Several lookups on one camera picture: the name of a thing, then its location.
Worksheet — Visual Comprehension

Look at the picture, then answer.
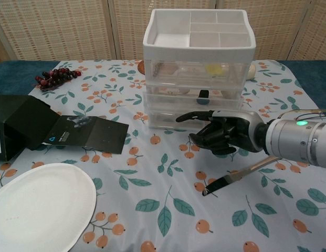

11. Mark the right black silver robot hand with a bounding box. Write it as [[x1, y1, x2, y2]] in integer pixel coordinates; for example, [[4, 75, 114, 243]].
[[175, 109, 266, 155]]

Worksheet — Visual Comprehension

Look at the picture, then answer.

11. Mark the yellow sponge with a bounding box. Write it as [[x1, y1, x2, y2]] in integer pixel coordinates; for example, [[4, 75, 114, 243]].
[[204, 64, 229, 78]]

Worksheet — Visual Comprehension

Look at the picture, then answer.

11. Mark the white drawer organizer box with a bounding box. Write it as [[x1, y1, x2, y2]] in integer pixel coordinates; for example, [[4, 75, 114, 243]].
[[142, 9, 257, 131]]

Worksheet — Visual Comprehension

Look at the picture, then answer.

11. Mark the open black cardboard box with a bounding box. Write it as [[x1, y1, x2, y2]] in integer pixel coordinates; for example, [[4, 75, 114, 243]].
[[0, 94, 129, 162]]

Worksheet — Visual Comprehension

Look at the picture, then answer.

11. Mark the silver table knife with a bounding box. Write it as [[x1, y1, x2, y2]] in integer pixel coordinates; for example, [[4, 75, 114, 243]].
[[201, 155, 280, 197]]

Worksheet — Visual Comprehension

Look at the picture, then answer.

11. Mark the floral patterned tablecloth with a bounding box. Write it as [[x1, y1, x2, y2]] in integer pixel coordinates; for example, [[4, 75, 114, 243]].
[[0, 59, 326, 252]]

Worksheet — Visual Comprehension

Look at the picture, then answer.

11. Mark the dark red grape bunch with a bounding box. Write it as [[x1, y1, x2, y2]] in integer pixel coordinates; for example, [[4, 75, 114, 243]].
[[34, 67, 82, 91]]

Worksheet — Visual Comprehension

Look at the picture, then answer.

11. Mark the woven bamboo folding screen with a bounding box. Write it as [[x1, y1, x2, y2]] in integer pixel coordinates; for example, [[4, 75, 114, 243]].
[[0, 0, 326, 64]]

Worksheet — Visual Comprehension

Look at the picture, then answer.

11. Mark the white round plate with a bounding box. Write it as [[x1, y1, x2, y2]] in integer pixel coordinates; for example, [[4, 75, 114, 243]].
[[0, 162, 97, 252]]

